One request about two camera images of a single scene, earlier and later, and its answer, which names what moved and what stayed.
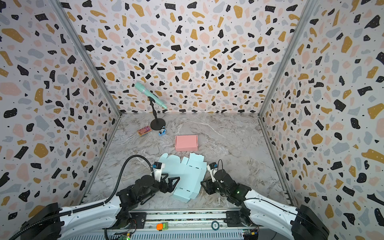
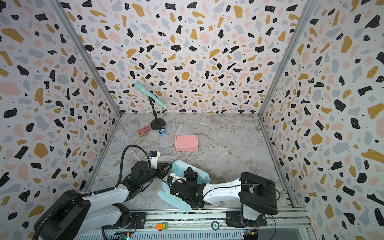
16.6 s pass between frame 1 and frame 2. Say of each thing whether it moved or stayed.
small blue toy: stayed
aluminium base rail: stayed
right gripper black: moved
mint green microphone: stayed
